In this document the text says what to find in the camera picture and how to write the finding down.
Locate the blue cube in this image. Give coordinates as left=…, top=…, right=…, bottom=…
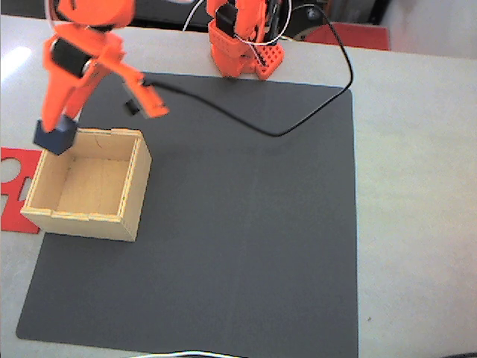
left=33, top=114, right=80, bottom=156

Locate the wooden box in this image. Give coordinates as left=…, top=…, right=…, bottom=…
left=20, top=128, right=153, bottom=243

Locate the red cut-out sheet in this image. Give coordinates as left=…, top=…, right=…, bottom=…
left=0, top=147, right=43, bottom=235

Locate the black background device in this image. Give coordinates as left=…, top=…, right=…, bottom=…
left=292, top=0, right=331, bottom=38

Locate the dark grey mat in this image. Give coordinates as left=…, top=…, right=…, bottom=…
left=15, top=71, right=359, bottom=358

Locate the red flat object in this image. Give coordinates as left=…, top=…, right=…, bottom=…
left=303, top=22, right=392, bottom=51

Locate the wrist camera on orange bracket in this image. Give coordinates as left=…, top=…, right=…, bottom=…
left=121, top=69, right=171, bottom=120

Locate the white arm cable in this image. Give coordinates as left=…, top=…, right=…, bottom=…
left=238, top=0, right=292, bottom=46
left=182, top=0, right=206, bottom=33

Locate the black camera cable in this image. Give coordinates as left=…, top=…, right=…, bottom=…
left=143, top=4, right=354, bottom=138

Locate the thin white cable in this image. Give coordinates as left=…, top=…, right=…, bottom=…
left=129, top=349, right=247, bottom=358

